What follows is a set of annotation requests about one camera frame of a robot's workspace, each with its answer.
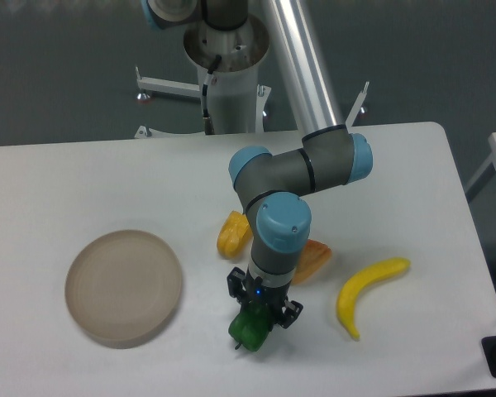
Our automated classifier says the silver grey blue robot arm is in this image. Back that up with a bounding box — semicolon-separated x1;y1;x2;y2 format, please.
142;1;373;329

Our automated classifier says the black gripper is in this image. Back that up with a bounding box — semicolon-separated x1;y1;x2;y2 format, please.
227;267;303;329

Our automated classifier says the yellow banana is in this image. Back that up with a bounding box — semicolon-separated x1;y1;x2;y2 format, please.
335;256;411;341

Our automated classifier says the black cable on pedestal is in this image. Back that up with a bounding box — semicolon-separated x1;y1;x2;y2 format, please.
200;53;223;136

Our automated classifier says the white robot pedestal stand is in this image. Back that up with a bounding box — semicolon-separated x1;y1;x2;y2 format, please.
136;8;368;135

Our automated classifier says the yellow bell pepper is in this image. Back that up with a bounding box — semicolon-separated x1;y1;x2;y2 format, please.
216;211;252;259

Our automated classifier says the green bell pepper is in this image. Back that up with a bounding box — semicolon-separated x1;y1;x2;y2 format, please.
228;302;273;352

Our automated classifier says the orange pastry bread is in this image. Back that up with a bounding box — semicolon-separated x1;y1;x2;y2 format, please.
291;239;332;285

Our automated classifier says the beige round plate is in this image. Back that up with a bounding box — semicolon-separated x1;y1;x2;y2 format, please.
64;230;183;349

